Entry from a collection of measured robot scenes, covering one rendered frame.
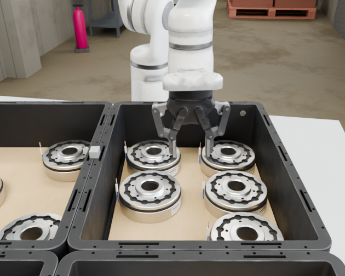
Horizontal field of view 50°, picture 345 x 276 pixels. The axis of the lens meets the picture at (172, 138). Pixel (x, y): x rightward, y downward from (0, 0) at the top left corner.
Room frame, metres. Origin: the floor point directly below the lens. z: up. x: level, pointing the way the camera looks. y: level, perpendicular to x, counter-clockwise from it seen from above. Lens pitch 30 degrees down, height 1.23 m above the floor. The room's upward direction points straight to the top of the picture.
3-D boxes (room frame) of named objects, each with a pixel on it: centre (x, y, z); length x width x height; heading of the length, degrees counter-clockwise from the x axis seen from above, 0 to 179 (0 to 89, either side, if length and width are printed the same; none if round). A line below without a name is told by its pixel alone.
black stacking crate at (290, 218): (0.49, -0.03, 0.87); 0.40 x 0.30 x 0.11; 0
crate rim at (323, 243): (0.49, -0.03, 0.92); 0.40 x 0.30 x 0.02; 0
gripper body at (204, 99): (0.59, -0.03, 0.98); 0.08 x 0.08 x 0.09
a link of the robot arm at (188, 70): (0.57, -0.03, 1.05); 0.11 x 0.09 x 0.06; 0
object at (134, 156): (0.60, 0.04, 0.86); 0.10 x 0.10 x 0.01
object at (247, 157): (0.60, -0.11, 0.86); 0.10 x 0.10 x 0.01
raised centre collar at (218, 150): (0.60, -0.11, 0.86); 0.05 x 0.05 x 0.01
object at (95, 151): (0.48, 0.12, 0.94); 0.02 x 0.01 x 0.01; 0
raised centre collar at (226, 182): (0.49, -0.11, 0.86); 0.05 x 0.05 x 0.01
